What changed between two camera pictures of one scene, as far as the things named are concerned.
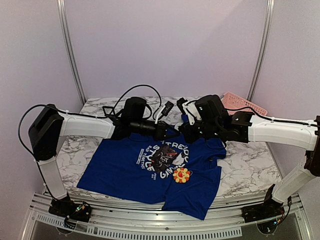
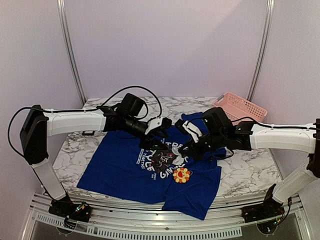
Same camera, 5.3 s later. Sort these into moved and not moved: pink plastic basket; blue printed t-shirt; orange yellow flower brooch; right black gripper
Moved: right black gripper
Not moved: pink plastic basket; orange yellow flower brooch; blue printed t-shirt
